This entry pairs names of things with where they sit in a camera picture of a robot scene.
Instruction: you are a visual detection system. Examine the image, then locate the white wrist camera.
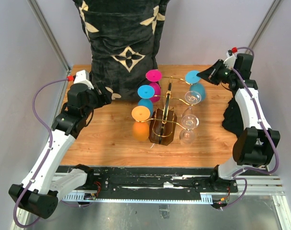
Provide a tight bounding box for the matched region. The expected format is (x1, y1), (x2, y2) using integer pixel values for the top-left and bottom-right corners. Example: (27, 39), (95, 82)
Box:
(224, 47), (238, 69)
(67, 70), (94, 89)

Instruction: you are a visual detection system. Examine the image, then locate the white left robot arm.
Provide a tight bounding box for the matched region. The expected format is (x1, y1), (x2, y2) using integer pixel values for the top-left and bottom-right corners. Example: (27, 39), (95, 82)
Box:
(9, 81), (112, 219)

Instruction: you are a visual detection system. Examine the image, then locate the orange plastic wine glass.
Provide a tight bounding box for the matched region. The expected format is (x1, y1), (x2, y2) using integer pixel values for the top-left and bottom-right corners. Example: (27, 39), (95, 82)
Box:
(131, 105), (150, 141)

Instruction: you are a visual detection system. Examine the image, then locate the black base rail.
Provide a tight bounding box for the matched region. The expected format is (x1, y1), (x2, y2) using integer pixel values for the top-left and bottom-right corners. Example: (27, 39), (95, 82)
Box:
(63, 167), (238, 204)

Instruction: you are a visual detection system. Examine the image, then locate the black cloth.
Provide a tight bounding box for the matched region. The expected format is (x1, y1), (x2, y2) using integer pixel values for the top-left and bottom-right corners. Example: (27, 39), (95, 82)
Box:
(222, 98), (244, 138)

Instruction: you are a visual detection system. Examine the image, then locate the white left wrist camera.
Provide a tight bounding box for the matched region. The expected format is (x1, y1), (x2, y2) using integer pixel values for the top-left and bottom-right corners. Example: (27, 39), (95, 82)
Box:
(67, 70), (94, 89)

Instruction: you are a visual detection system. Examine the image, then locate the black patterned plush pillow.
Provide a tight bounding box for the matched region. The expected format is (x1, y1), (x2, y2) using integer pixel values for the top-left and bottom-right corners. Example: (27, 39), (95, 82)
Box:
(74, 0), (169, 102)

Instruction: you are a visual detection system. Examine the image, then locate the gold wire wine glass rack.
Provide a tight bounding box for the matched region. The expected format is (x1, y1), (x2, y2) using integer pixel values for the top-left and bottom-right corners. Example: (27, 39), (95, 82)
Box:
(147, 77), (189, 146)

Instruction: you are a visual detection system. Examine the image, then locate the magenta plastic wine glass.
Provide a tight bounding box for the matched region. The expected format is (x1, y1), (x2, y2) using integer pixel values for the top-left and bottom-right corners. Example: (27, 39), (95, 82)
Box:
(145, 69), (162, 103)

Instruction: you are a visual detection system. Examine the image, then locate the clear wine glass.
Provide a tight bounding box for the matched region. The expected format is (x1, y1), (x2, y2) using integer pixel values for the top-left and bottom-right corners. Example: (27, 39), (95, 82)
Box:
(182, 91), (201, 117)
(179, 115), (199, 145)

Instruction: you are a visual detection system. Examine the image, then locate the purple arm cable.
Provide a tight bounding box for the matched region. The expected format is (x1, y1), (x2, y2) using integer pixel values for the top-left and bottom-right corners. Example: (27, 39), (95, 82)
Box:
(222, 46), (280, 210)
(12, 78), (76, 228)

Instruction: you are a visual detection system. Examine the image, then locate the teal plastic wine glass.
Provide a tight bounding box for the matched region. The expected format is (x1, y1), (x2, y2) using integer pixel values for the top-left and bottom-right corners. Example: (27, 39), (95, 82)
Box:
(185, 70), (206, 101)

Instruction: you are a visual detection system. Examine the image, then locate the clear wine glass rear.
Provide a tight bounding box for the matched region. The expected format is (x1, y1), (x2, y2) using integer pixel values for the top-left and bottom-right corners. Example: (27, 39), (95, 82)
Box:
(182, 91), (201, 117)

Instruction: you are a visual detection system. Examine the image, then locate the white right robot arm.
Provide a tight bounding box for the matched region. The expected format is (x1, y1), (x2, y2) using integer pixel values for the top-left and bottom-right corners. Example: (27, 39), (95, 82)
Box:
(197, 50), (280, 192)

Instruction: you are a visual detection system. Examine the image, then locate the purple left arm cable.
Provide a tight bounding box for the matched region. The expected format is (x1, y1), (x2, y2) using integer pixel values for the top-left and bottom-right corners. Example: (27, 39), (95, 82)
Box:
(12, 78), (76, 228)

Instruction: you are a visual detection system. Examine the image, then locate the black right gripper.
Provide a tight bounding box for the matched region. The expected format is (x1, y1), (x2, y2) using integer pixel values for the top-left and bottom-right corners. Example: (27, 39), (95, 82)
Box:
(197, 59), (236, 86)

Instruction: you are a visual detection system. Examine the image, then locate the blue plastic wine glass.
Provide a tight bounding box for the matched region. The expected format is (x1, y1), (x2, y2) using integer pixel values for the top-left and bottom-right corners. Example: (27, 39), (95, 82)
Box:
(137, 85), (155, 115)

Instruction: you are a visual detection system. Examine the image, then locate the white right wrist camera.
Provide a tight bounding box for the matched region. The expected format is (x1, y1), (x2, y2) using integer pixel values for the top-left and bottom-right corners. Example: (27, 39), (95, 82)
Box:
(224, 47), (238, 69)

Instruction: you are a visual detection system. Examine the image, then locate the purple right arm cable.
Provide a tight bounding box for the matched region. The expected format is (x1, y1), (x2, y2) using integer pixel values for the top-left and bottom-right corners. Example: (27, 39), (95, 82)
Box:
(222, 46), (280, 210)

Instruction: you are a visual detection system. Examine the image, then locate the clear wine glass front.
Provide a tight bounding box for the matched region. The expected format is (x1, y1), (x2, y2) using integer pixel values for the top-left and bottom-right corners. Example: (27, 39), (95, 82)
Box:
(179, 115), (199, 145)

